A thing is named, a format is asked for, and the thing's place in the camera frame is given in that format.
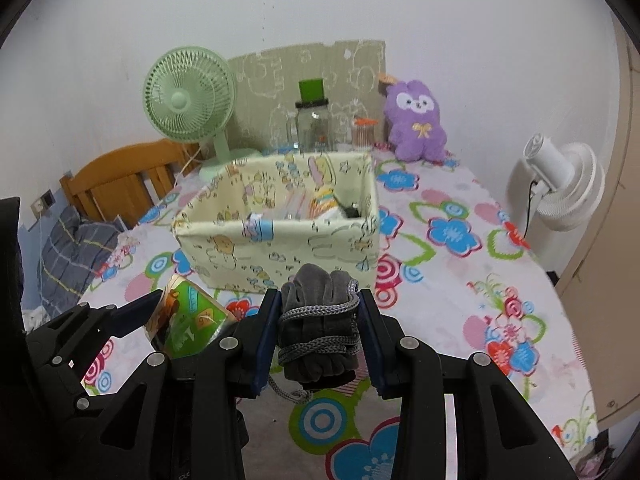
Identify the purple plush bunny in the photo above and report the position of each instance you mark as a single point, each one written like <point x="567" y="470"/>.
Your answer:
<point x="417" y="120"/>

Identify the dark floor object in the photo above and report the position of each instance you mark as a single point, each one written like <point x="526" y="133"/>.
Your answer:
<point x="552" y="278"/>

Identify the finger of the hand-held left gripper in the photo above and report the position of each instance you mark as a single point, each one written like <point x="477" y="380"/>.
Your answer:
<point x="137" y="312"/>

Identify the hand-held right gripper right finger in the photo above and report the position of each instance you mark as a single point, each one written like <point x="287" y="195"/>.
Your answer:
<point x="372" y="360"/>

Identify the black small object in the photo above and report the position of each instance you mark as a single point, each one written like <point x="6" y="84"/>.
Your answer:
<point x="351" y="210"/>

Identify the green tissue pack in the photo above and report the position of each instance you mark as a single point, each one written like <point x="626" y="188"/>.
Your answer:
<point x="192" y="315"/>

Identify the white cloth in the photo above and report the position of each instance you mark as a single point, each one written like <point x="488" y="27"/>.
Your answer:
<point x="34" y="319"/>
<point x="332" y="214"/>

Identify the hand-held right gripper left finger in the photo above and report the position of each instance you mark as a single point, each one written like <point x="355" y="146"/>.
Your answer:
<point x="264" y="360"/>

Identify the grey knitted gloves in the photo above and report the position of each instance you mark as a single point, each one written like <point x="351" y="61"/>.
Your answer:
<point x="317" y="330"/>

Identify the green desk fan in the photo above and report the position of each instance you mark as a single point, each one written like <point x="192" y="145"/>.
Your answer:
<point x="187" y="95"/>

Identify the white standing fan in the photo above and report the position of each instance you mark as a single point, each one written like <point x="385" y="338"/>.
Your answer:
<point x="570" y="185"/>

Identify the small holder with orange lid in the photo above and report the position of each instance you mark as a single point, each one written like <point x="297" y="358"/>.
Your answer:
<point x="363" y="135"/>

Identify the white crumpled cloth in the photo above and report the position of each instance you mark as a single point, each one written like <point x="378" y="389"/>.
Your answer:
<point x="34" y="319"/>

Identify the glass jar with black lid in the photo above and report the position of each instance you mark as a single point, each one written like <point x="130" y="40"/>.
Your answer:
<point x="315" y="127"/>

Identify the grey plaid pillow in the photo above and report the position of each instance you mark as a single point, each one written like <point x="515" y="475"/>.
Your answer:
<point x="75" y="255"/>

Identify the beige wardrobe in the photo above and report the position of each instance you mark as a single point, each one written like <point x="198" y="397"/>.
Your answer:
<point x="617" y="240"/>

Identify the green plastic cup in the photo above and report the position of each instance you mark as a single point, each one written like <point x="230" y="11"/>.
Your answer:
<point x="312" y="91"/>

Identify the wall socket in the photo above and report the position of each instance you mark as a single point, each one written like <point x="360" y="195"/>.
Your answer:
<point x="44" y="201"/>

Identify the yellow cartoon fabric storage box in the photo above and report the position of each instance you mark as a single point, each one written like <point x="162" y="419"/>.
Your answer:
<point x="225" y="255"/>

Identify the floral tablecloth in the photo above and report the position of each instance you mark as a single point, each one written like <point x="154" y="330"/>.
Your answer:
<point x="450" y="270"/>

